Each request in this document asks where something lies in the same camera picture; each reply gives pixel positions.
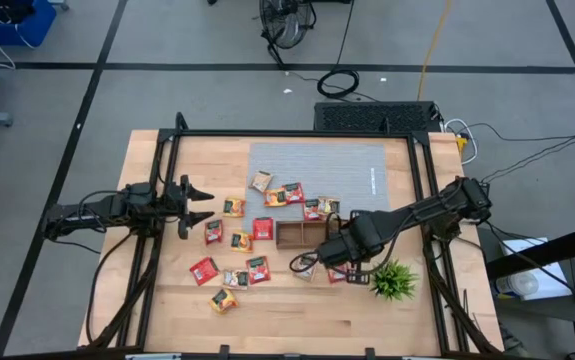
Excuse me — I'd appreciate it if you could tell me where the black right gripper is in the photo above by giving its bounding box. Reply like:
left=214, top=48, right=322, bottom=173
left=346, top=208, right=384, bottom=287

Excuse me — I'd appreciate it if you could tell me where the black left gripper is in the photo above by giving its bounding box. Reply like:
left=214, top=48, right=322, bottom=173
left=163, top=173, right=216, bottom=240

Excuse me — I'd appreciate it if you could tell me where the red tea packet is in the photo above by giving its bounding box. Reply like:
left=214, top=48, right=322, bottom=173
left=204, top=219, right=224, bottom=246
left=252, top=217, right=275, bottom=241
left=326, top=266, right=351, bottom=285
left=282, top=182, right=306, bottom=205
left=245, top=255, right=272, bottom=286
left=302, top=198, right=322, bottom=222

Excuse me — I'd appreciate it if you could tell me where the beige tea packet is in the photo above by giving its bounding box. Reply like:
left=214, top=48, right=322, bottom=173
left=316, top=196, right=341, bottom=217
left=222, top=269, right=250, bottom=291
left=294, top=253, right=318, bottom=282

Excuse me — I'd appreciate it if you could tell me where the white packet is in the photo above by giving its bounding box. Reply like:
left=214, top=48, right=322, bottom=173
left=189, top=256, right=220, bottom=287

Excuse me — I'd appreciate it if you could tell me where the brown kraft tea packet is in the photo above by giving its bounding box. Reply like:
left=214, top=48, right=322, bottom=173
left=249, top=170, right=274, bottom=194

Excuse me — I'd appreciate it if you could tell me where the wooden tea organiser box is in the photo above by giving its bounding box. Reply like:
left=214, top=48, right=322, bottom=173
left=275, top=219, right=349, bottom=250

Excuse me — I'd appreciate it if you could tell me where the grey woven placemat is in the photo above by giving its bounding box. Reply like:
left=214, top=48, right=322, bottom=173
left=243, top=142, right=392, bottom=222

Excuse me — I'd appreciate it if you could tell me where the green artificial plant white pot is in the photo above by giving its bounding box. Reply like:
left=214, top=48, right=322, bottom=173
left=369, top=259, right=421, bottom=302

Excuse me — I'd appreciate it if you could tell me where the black perforated computer case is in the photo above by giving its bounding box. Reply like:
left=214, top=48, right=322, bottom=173
left=313, top=100, right=443, bottom=134

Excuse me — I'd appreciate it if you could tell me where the white box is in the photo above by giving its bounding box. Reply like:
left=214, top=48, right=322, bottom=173
left=496, top=237, right=575, bottom=302

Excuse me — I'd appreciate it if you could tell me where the black floor fan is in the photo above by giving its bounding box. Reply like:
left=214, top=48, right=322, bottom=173
left=258, top=0, right=318, bottom=69

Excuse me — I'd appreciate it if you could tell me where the blue plastic bin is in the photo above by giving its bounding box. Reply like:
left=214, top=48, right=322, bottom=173
left=0, top=0, right=58, bottom=47

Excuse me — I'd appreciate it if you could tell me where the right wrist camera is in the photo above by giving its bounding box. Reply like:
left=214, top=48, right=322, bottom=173
left=316, top=230, right=354, bottom=267

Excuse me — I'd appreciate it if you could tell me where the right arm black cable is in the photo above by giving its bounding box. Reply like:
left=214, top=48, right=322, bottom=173
left=289, top=212, right=348, bottom=275

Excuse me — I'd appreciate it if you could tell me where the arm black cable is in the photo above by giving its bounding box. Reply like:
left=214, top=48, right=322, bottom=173
left=85, top=229, right=136, bottom=346
left=289, top=212, right=348, bottom=275

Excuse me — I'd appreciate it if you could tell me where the black aluminium table frame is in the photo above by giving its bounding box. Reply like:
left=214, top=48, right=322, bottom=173
left=79, top=112, right=506, bottom=359

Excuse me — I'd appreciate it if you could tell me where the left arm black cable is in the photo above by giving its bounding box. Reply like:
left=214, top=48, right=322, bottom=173
left=85, top=229, right=136, bottom=346

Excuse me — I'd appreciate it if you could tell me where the coiled black cable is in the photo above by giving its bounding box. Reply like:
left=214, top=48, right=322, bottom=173
left=315, top=68, right=361, bottom=100

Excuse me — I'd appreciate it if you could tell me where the yellow hanging cable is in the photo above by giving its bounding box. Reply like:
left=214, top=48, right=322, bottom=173
left=416, top=0, right=454, bottom=101

